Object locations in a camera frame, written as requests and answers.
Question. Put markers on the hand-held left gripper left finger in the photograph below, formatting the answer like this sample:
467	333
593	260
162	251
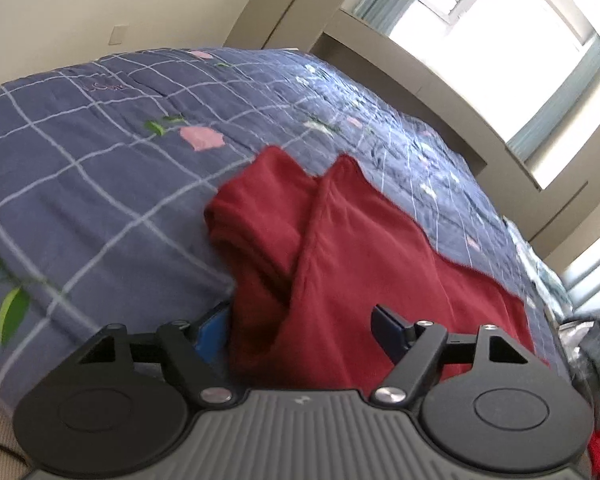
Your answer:
215	332

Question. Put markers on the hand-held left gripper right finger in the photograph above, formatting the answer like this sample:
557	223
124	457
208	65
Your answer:
387	332

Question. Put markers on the dark red knit sweater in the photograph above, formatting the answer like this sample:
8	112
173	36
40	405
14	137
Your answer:
340	260

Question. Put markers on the pale patterned bedding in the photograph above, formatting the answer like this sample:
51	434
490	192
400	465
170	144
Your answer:
545	270

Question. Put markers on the blue plaid floral quilt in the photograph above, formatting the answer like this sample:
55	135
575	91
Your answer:
105	170

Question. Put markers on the grey cloth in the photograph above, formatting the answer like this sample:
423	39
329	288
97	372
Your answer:
597	345

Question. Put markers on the beige tall wardrobe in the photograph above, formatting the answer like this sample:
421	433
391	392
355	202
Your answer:
275	5
585	205

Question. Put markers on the beige bay window cabinet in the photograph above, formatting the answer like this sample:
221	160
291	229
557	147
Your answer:
430	75

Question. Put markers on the bright window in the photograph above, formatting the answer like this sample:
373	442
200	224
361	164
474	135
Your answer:
495	30

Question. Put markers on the beige wall switch plate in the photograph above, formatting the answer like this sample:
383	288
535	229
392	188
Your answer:
118	35

